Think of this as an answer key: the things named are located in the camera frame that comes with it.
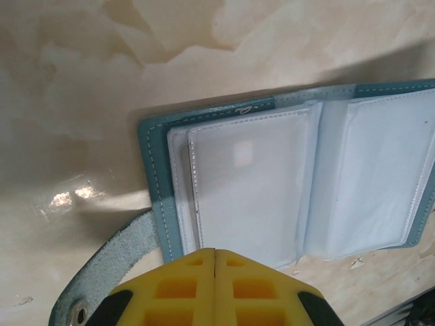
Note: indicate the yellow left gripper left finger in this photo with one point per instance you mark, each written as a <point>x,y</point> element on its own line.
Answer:
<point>190,278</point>

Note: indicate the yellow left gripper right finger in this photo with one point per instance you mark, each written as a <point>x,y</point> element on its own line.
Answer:
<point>244,278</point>

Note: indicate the teal leather card holder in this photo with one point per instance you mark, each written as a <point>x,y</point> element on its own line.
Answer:
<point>153,153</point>

